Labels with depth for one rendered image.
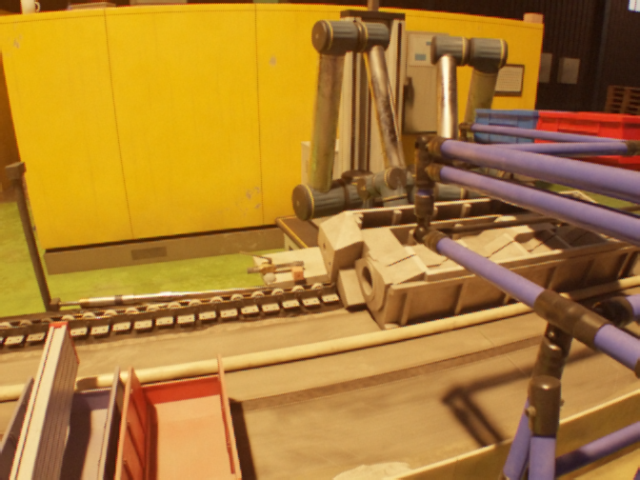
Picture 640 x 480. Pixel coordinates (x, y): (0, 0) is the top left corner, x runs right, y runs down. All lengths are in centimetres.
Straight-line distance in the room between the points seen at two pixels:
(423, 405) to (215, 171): 261
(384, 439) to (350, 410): 11
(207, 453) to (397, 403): 43
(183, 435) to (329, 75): 168
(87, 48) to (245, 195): 151
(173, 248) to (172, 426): 260
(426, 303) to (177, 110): 243
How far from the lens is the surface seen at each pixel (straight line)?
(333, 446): 95
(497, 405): 110
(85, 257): 362
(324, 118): 221
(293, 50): 333
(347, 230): 134
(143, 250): 354
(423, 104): 348
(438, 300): 127
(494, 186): 57
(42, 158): 345
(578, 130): 126
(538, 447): 54
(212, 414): 103
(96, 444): 104
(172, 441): 99
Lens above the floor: 146
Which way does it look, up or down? 23 degrees down
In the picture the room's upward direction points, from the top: straight up
